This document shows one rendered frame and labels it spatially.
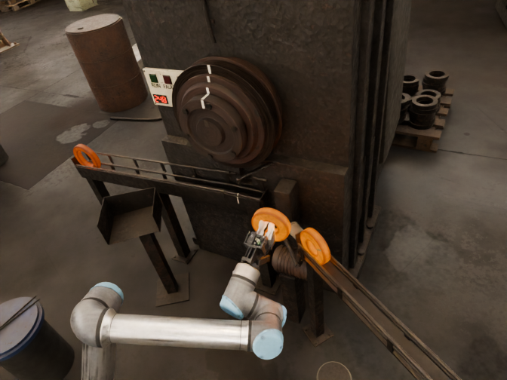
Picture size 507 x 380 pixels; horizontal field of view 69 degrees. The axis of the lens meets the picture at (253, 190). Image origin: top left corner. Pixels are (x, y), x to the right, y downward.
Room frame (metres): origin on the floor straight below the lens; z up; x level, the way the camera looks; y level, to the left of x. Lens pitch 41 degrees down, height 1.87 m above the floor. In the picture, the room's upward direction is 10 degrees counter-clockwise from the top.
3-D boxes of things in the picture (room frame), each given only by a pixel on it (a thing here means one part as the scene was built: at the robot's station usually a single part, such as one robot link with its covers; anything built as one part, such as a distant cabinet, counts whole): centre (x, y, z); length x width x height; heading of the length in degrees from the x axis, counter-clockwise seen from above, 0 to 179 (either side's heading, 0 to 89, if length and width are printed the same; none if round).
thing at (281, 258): (1.05, -0.14, 0.27); 0.22 x 0.13 x 0.53; 56
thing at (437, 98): (2.87, -1.19, 0.22); 1.20 x 0.81 x 0.44; 54
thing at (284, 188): (1.23, -0.14, 0.68); 0.11 x 0.08 x 0.24; 146
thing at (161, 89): (1.62, 0.28, 1.15); 0.26 x 0.02 x 0.18; 56
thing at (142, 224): (1.38, 0.61, 0.36); 0.26 x 0.20 x 0.72; 91
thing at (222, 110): (1.26, 0.11, 1.11); 0.28 x 0.06 x 0.28; 56
